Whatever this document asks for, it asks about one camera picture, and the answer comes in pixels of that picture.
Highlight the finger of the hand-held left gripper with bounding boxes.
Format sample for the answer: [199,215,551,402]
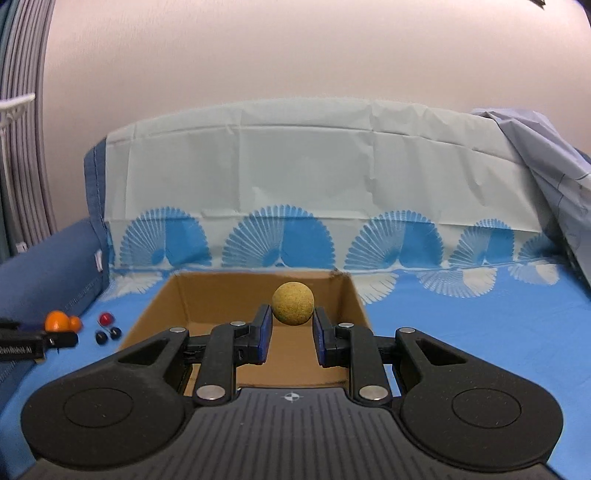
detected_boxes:
[0,329,79,365]

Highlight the blue fan-print cloth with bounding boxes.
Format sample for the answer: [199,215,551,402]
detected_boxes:
[0,98,591,480]

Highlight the brown cardboard box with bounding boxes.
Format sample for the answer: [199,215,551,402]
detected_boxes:
[117,271,372,398]

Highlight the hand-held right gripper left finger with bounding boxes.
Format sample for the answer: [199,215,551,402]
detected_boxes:
[115,304,273,406]

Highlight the grey-blue cloth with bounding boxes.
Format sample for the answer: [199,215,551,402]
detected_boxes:
[471,108,591,301]

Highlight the round yellow-green fruit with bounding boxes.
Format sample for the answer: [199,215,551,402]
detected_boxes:
[271,281,316,328]

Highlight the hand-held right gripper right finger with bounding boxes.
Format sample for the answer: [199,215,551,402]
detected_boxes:
[313,308,472,405]

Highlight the grey curtain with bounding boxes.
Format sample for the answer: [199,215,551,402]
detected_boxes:
[0,0,58,264]

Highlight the white rack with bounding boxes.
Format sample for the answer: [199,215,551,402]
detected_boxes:
[0,92,36,139]

